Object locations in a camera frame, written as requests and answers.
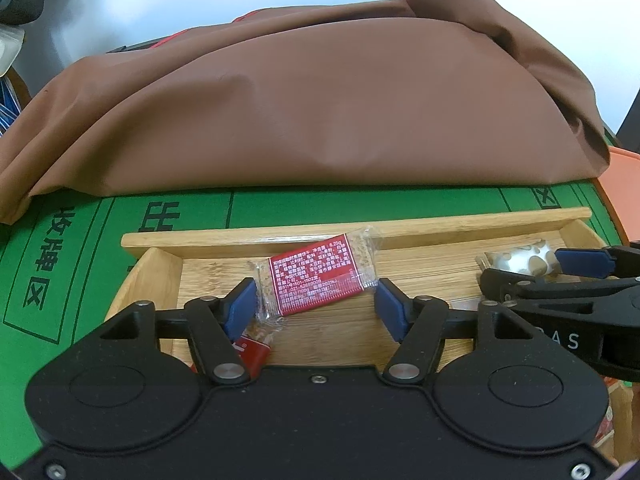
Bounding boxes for red mixed nuts packet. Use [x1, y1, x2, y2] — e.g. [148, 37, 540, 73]
[476, 240, 560, 281]

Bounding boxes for red cracker packet clear ends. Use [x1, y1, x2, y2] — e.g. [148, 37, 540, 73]
[248, 226, 382, 330]

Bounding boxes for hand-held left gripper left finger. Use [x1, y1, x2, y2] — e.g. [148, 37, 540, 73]
[100, 277, 258, 386]

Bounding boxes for wooden tray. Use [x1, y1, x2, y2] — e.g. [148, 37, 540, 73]
[102, 206, 638, 468]

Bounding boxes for brown cloth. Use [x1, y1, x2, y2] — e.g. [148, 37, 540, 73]
[0, 0, 612, 226]

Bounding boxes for orange plastic tray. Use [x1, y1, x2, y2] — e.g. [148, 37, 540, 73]
[597, 147, 640, 243]

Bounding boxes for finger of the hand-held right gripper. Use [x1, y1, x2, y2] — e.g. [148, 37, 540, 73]
[555, 245, 640, 278]
[481, 268, 640, 306]

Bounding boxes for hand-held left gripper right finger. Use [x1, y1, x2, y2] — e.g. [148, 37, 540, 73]
[374, 278, 533, 386]

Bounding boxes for red snack packet dark end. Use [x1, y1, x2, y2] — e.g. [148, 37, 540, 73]
[595, 405, 616, 453]

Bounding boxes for blue striped bag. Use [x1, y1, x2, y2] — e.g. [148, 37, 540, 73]
[0, 75, 25, 136]

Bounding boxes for white handbag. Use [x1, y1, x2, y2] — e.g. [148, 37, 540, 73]
[0, 22, 26, 77]

